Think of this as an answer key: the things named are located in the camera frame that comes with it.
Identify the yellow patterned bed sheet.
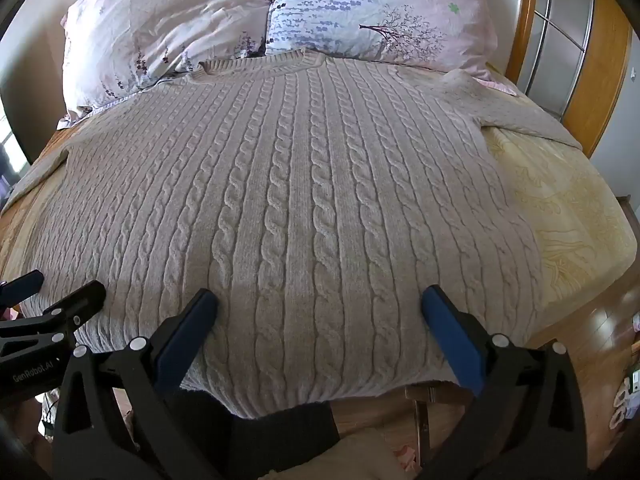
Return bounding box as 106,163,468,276
0,62,632,356

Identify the wooden framed glass door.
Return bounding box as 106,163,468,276
517,0,633,158

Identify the beige cable knit sweater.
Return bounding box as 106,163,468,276
0,49,583,420

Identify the beige cloth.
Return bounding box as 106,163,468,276
320,430,406,480

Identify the wooden headboard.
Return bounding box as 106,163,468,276
505,0,541,91

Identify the dark ribbed cloth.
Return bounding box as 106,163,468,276
165,390,341,480

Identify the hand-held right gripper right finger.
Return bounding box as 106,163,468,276
420,285,588,480

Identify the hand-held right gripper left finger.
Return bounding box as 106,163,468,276
52,287,236,480

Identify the pink floral pillow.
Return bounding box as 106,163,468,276
56,0,275,131

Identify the blue floral tree print pillow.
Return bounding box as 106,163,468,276
265,0,521,96

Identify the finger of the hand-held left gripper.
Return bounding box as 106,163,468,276
0,281,107,346
0,270,45,311

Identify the white patterned item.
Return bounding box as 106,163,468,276
607,370,640,433

